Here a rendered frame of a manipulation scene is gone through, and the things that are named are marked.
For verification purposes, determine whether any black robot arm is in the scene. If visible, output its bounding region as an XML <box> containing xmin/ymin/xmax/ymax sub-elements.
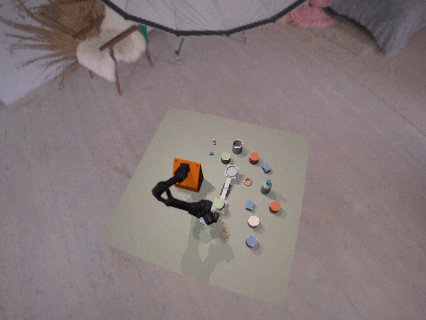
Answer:
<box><xmin>151</xmin><ymin>163</ymin><xmax>215</xmax><ymax>226</ymax></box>

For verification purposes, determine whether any orange-red cylinder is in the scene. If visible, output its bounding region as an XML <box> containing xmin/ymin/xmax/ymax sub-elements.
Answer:
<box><xmin>249</xmin><ymin>153</ymin><xmax>260</xmax><ymax>165</ymax></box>
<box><xmin>269</xmin><ymin>201</ymin><xmax>281</xmax><ymax>213</ymax></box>

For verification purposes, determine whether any small blue block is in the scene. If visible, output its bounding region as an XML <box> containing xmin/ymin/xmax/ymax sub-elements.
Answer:
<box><xmin>246</xmin><ymin>200</ymin><xmax>254</xmax><ymax>211</ymax></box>
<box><xmin>261</xmin><ymin>163</ymin><xmax>271</xmax><ymax>174</ymax></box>

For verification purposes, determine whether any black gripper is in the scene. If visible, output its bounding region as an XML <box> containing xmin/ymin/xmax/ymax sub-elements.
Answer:
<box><xmin>211</xmin><ymin>211</ymin><xmax>220</xmax><ymax>223</ymax></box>

